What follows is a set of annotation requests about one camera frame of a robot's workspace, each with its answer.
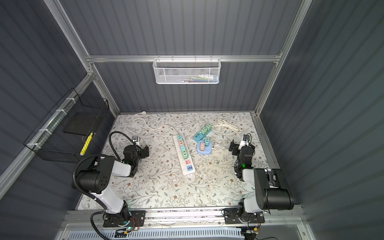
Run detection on teal power strip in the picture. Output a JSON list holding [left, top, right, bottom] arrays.
[[194, 130, 212, 142]]

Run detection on white multicolour power strip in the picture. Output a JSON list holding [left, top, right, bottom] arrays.
[[173, 134, 196, 177]]

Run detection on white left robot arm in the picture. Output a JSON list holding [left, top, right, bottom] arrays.
[[72, 145, 149, 215]]

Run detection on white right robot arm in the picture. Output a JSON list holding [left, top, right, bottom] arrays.
[[229, 141, 295, 216]]

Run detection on yellow marker pen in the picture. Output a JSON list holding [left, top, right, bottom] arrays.
[[80, 132, 94, 156]]

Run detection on black foam pad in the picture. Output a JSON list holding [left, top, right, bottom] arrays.
[[63, 113, 97, 136]]

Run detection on items in white basket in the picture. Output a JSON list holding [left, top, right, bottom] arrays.
[[179, 74, 219, 84]]

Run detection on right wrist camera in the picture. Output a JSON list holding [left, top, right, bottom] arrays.
[[239, 134, 252, 150]]

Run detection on white coiled power cable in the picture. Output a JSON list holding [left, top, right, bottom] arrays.
[[215, 118, 241, 133]]

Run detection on white power strip cord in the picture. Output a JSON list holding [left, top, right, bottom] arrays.
[[131, 111, 179, 135]]

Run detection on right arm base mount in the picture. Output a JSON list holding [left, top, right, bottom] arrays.
[[221, 208, 265, 225]]

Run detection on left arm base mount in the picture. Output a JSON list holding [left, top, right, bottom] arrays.
[[103, 211, 147, 228]]

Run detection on black wire mesh basket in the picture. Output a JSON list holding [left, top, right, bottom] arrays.
[[24, 85, 115, 163]]

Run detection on black corrugated cable conduit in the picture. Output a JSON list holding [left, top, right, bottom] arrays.
[[71, 131, 134, 240]]

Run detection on white wire mesh basket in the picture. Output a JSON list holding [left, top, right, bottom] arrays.
[[153, 59, 222, 85]]

